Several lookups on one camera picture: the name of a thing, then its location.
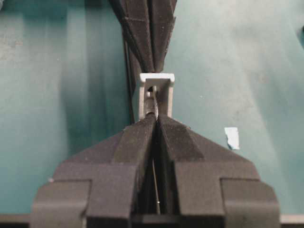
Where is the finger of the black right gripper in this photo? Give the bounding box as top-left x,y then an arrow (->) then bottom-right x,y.
148,0 -> 176,73
109,0 -> 154,73

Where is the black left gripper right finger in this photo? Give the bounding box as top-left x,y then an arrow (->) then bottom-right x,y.
158,115 -> 280,228

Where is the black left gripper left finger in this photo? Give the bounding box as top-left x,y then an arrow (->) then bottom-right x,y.
30,114 -> 156,228

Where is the silver metal bracket fitting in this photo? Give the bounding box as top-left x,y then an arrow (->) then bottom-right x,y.
132,73 -> 175,122

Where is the thin silver wire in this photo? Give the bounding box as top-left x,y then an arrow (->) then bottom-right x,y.
151,86 -> 161,214

